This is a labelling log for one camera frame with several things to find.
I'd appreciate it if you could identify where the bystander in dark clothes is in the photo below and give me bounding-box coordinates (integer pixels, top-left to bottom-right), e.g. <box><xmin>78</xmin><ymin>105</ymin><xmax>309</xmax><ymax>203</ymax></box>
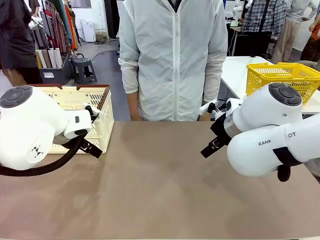
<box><xmin>0</xmin><ymin>0</ymin><xmax>41</xmax><ymax>86</ymax></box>

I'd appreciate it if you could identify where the black left arm cable sleeve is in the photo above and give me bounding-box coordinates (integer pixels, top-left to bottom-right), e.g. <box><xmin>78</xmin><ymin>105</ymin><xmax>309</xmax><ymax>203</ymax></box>
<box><xmin>0</xmin><ymin>134</ymin><xmax>87</xmax><ymax>177</ymax></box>

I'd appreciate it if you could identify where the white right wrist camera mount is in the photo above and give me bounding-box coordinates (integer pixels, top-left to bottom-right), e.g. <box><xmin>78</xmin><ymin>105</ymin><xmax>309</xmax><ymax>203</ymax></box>
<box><xmin>198</xmin><ymin>98</ymin><xmax>242</xmax><ymax>121</ymax></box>

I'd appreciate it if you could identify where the yellow plastic basket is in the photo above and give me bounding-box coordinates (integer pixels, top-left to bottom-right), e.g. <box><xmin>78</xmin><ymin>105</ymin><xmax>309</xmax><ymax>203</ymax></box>
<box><xmin>246</xmin><ymin>61</ymin><xmax>320</xmax><ymax>106</ymax></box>

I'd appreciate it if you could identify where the paper rolls bundle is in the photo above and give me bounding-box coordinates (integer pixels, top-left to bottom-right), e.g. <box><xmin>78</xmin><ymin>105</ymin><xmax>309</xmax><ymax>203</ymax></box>
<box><xmin>34</xmin><ymin>48</ymin><xmax>63</xmax><ymax>69</ymax></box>

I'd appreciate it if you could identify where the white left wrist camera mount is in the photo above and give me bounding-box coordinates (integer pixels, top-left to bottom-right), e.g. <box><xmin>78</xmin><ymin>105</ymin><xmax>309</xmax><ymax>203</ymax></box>
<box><xmin>82</xmin><ymin>101</ymin><xmax>104</xmax><ymax>124</ymax></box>

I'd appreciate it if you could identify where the bystander in plaid shirt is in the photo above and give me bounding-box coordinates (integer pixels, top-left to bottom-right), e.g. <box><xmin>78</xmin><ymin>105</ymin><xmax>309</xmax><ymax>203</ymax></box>
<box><xmin>241</xmin><ymin>0</ymin><xmax>288</xmax><ymax>34</ymax></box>

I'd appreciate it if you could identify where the rack of colourful clothes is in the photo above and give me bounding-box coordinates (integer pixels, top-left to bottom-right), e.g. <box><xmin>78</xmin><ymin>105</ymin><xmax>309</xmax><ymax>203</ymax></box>
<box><xmin>41</xmin><ymin>0</ymin><xmax>79</xmax><ymax>53</ymax></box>

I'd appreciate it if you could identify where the cardboard box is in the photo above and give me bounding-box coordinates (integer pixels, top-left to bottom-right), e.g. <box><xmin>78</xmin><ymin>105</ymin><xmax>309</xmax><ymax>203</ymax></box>
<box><xmin>96</xmin><ymin>31</ymin><xmax>109</xmax><ymax>43</ymax></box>

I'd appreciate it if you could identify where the white side table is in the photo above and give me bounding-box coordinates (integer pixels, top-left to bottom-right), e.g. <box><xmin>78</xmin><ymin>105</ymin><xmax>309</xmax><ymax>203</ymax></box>
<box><xmin>220</xmin><ymin>56</ymin><xmax>320</xmax><ymax>116</ymax></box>

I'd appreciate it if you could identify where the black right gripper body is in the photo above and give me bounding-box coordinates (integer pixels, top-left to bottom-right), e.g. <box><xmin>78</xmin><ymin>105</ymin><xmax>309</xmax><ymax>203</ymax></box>
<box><xmin>209</xmin><ymin>115</ymin><xmax>233</xmax><ymax>151</ymax></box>

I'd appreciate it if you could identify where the bystander in beige trousers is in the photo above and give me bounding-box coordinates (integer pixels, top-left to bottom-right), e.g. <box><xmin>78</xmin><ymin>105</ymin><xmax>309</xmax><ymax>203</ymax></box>
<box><xmin>271</xmin><ymin>0</ymin><xmax>318</xmax><ymax>64</ymax></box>

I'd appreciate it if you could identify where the grey plastic stool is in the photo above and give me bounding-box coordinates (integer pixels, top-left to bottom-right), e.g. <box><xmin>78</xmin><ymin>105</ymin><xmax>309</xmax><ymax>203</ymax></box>
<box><xmin>71</xmin><ymin>57</ymin><xmax>98</xmax><ymax>85</ymax></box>

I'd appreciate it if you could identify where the person in white jacket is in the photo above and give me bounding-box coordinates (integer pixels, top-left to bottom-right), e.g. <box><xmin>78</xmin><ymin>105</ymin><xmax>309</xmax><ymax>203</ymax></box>
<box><xmin>117</xmin><ymin>0</ymin><xmax>229</xmax><ymax>122</ymax></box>

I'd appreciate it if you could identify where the cream crate basket brown rim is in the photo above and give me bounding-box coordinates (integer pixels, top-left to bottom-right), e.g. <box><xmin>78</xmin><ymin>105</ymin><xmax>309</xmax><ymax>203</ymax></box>
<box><xmin>32</xmin><ymin>84</ymin><xmax>115</xmax><ymax>155</ymax></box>

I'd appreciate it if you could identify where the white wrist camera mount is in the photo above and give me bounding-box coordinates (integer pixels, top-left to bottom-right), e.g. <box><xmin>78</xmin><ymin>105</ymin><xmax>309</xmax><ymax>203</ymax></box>
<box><xmin>82</xmin><ymin>101</ymin><xmax>104</xmax><ymax>124</ymax></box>
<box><xmin>198</xmin><ymin>98</ymin><xmax>242</xmax><ymax>121</ymax></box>

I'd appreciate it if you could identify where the grey storage bin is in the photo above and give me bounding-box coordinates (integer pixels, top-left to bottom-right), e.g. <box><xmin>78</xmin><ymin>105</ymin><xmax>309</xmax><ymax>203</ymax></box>
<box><xmin>38</xmin><ymin>56</ymin><xmax>73</xmax><ymax>85</ymax></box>

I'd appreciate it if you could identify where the bystander in orange brown clothes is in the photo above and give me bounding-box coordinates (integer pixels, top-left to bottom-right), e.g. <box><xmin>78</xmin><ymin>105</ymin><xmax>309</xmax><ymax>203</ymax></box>
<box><xmin>299</xmin><ymin>19</ymin><xmax>320</xmax><ymax>62</ymax></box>

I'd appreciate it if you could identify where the black arm cable sleeve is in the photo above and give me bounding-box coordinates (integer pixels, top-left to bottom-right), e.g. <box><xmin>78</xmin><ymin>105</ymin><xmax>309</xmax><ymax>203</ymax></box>
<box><xmin>272</xmin><ymin>146</ymin><xmax>306</xmax><ymax>183</ymax></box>
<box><xmin>0</xmin><ymin>134</ymin><xmax>87</xmax><ymax>177</ymax></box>

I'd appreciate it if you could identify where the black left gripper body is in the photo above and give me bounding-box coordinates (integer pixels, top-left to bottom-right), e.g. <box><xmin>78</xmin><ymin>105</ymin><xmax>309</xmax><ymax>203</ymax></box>
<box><xmin>78</xmin><ymin>136</ymin><xmax>104</xmax><ymax>159</ymax></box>

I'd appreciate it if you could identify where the person's right forearm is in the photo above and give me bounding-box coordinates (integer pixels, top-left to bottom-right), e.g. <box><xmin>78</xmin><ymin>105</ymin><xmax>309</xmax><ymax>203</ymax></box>
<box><xmin>126</xmin><ymin>89</ymin><xmax>141</xmax><ymax>113</ymax></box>

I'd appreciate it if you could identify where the person's right hand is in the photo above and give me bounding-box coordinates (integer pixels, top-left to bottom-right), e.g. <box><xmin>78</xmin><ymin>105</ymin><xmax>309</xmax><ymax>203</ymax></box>
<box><xmin>129</xmin><ymin>109</ymin><xmax>143</xmax><ymax>122</ymax></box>

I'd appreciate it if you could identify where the black right arm cable sleeve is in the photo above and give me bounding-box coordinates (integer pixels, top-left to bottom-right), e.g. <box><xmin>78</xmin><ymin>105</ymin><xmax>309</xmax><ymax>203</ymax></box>
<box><xmin>272</xmin><ymin>146</ymin><xmax>306</xmax><ymax>183</ymax></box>

